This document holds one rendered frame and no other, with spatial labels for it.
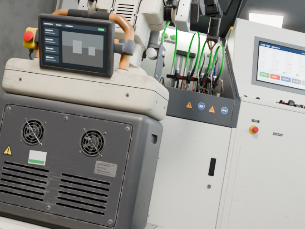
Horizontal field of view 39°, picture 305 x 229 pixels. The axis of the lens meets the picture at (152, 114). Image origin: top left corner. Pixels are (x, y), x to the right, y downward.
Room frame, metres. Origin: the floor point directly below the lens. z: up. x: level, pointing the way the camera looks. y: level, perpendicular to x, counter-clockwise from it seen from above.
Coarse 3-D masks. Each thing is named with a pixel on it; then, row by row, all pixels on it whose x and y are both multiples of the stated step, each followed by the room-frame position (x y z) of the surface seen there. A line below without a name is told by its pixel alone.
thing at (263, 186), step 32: (256, 32) 2.82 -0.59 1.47; (288, 32) 2.86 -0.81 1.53; (256, 96) 2.72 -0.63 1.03; (288, 96) 2.75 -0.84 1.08; (288, 128) 2.50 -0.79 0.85; (256, 160) 2.48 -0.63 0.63; (288, 160) 2.50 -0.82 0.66; (256, 192) 2.48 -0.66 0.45; (288, 192) 2.51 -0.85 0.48; (224, 224) 2.46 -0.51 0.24; (256, 224) 2.49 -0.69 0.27; (288, 224) 2.51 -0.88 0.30
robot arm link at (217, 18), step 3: (216, 15) 2.25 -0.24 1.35; (219, 15) 2.26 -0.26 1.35; (210, 18) 2.26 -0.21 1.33; (213, 18) 2.24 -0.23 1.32; (216, 18) 2.24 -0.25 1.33; (219, 18) 2.24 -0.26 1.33; (210, 21) 2.26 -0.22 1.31; (213, 21) 2.25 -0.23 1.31; (216, 21) 2.24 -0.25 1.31; (219, 21) 2.25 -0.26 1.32; (210, 24) 2.27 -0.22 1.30; (213, 24) 2.26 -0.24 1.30; (216, 24) 2.25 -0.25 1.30; (219, 24) 2.27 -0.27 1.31
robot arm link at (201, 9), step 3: (195, 0) 1.85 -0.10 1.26; (198, 0) 1.84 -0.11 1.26; (201, 0) 1.86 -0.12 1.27; (198, 3) 1.84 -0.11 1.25; (201, 3) 1.85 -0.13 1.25; (201, 6) 1.85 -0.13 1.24; (204, 6) 1.90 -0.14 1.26; (201, 9) 1.84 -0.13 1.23; (204, 9) 1.89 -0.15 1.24; (201, 12) 1.85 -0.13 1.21; (204, 12) 1.89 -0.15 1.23; (201, 15) 1.88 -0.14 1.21
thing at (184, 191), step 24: (168, 120) 2.41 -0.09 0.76; (168, 144) 2.41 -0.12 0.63; (192, 144) 2.43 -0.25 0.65; (216, 144) 2.45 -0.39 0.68; (168, 168) 2.41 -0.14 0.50; (192, 168) 2.43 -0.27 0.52; (216, 168) 2.45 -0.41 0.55; (168, 192) 2.42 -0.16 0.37; (192, 192) 2.44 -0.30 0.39; (216, 192) 2.45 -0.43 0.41; (168, 216) 2.42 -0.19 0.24; (192, 216) 2.44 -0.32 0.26; (216, 216) 2.46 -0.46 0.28
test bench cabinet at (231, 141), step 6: (192, 120) 2.45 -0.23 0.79; (234, 132) 2.46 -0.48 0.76; (234, 138) 2.46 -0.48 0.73; (228, 150) 2.46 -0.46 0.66; (228, 156) 2.46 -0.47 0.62; (228, 162) 2.46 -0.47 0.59; (228, 168) 2.46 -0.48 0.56; (228, 174) 2.46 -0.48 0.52; (222, 186) 2.46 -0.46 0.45; (222, 192) 2.46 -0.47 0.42; (222, 198) 2.46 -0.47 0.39; (222, 204) 2.46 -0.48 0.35; (222, 210) 2.46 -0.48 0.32; (216, 222) 2.46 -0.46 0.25; (216, 228) 2.46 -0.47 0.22
